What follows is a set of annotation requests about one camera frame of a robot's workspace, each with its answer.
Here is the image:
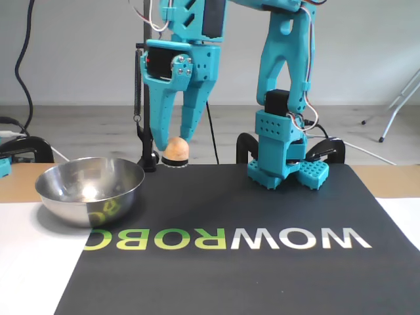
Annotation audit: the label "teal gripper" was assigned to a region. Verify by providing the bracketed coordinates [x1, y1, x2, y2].
[140, 39, 221, 153]

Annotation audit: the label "orange ball with black base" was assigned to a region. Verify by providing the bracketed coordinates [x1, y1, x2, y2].
[161, 136, 190, 169]

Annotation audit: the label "metal bowl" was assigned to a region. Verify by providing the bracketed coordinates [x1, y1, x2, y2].
[35, 156, 146, 229]

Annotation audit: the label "black coil spring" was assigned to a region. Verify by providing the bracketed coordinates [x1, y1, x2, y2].
[133, 48, 143, 123]

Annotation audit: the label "black stand pole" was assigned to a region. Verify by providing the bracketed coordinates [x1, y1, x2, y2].
[133, 0, 161, 173]

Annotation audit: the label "large black table clamp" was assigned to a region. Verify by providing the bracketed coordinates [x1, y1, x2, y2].
[0, 136, 55, 164]

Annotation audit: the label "black mat with WOWROBO print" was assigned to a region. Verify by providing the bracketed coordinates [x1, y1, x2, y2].
[54, 163, 420, 315]

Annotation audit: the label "teal printed robot part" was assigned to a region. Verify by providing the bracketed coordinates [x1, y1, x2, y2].
[0, 156, 13, 180]

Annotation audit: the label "white paper sheet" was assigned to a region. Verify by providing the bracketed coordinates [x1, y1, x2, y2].
[373, 196, 420, 253]
[0, 201, 91, 315]

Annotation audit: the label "white folding stand legs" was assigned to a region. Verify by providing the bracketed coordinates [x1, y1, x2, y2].
[360, 68, 420, 144]

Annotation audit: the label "thin black hanging cable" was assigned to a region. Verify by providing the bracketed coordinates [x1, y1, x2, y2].
[204, 100, 220, 165]

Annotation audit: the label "white red gripper wire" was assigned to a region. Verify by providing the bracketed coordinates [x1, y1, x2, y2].
[127, 0, 172, 33]

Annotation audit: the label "white red arm wire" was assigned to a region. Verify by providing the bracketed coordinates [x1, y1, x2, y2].
[299, 5, 322, 131]

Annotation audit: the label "thick black hanging cable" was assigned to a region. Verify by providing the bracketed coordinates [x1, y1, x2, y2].
[14, 0, 35, 136]

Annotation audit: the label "black base cable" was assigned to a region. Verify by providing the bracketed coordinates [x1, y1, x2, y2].
[304, 119, 329, 139]

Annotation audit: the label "white floor cable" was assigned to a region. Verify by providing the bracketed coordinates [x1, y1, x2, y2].
[344, 142, 397, 166]

